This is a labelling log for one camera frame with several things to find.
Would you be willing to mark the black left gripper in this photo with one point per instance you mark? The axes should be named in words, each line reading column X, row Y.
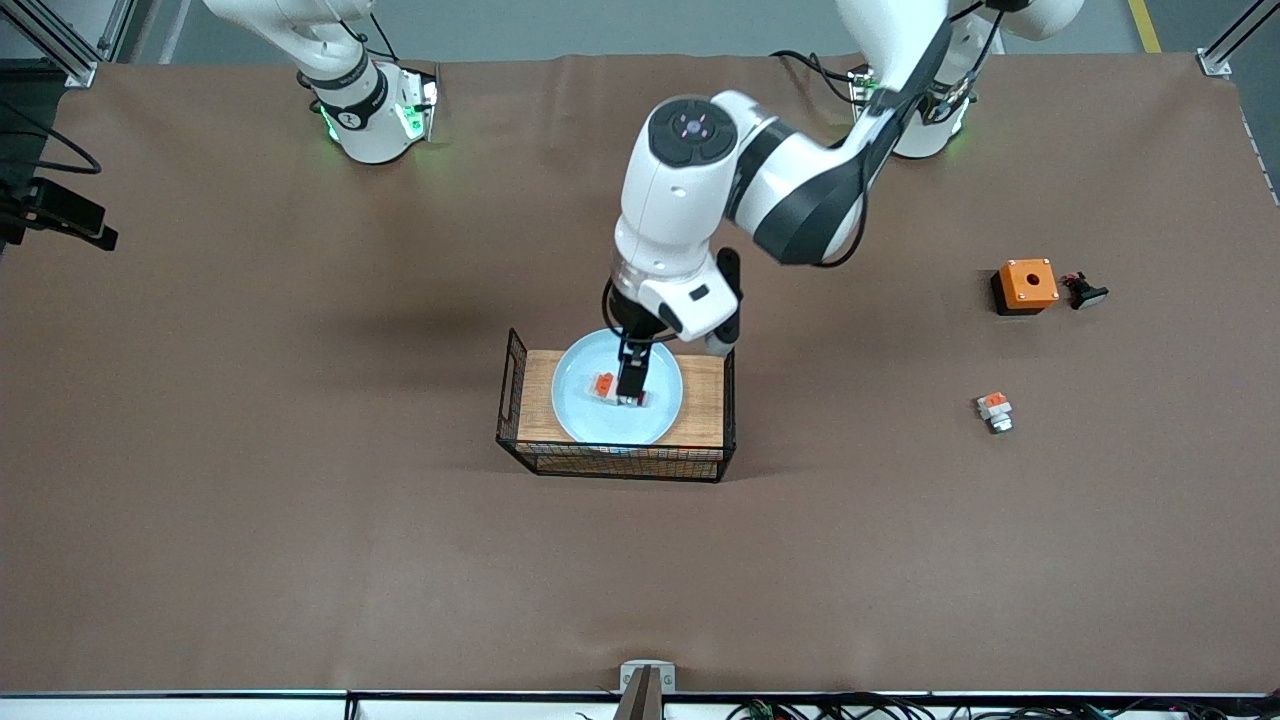
column 633, row 331

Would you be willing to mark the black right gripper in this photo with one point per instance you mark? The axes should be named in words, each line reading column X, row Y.
column 69, row 209

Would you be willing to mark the red cap push button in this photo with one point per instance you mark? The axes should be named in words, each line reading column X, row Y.
column 603, row 385

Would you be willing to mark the light blue round plate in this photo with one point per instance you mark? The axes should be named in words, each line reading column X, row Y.
column 660, row 400

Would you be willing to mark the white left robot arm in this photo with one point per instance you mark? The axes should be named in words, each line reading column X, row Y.
column 680, row 220

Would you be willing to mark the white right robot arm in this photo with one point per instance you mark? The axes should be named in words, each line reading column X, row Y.
column 365, row 120

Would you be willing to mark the white cap push button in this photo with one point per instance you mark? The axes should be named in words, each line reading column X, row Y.
column 995, row 408

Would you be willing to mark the black push button head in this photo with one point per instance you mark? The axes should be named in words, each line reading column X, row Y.
column 1085, row 295

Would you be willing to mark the wooden basket lid board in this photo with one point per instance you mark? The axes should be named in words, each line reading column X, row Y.
column 705, row 400

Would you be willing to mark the brown table cover mat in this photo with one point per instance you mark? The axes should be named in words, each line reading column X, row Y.
column 640, row 560

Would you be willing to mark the aluminium frame profile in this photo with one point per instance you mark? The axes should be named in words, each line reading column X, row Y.
column 60, row 50
column 115, row 30
column 1215, row 62

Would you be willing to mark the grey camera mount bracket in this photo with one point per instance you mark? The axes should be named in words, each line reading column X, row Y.
column 647, row 690

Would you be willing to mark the orange button enclosure box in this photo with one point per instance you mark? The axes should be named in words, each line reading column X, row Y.
column 1025, row 290

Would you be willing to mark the white table edge rail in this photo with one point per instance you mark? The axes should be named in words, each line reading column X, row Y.
column 200, row 708

